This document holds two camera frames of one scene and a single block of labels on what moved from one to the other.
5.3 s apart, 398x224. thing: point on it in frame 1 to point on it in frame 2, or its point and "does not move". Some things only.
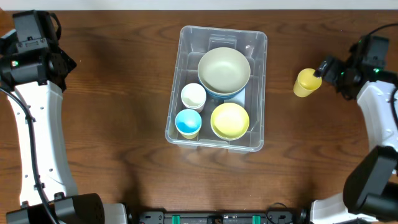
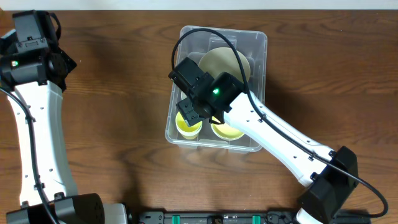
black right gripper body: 328,70 to 189,109
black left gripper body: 66,64 does not move
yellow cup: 306,83 to 189,132
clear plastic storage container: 217,96 does not move
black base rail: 184,217 does not move
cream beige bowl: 223,70 does not move
